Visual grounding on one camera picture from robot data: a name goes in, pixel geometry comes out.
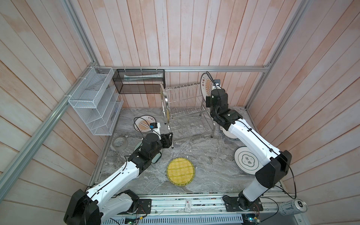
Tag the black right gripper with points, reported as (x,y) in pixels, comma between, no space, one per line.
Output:
(208,100)

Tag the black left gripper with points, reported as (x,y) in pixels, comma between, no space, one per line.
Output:
(167,142)

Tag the large orange sunburst plate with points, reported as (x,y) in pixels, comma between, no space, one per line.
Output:
(206,85)

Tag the yellow woven plate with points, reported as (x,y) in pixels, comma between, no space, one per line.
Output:
(180,171)

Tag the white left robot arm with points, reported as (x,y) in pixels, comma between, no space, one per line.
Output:
(99,203)

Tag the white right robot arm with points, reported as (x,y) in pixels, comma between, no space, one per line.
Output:
(275,163)

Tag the steel two-tier dish rack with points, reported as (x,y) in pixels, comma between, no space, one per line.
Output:
(185,112)

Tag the pale green flower plate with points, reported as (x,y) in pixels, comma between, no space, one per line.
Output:
(155,159)

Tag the small orange sunburst plate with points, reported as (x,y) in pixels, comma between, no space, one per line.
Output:
(142,123)

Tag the green rim white plate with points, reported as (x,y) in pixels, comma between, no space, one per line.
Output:
(227,134)

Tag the white plate with cloud outline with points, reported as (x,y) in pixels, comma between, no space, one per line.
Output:
(246,160)

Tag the silver drink can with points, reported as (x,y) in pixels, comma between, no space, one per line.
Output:
(292,207)

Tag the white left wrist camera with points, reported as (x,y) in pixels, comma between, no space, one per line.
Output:
(155,128)

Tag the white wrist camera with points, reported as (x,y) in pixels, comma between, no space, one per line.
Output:
(155,128)
(217,84)

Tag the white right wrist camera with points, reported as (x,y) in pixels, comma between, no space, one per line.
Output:
(217,84)

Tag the white wire mesh shelf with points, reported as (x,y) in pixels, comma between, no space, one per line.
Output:
(96,103)

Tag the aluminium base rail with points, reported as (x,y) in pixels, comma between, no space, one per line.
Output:
(205,209)

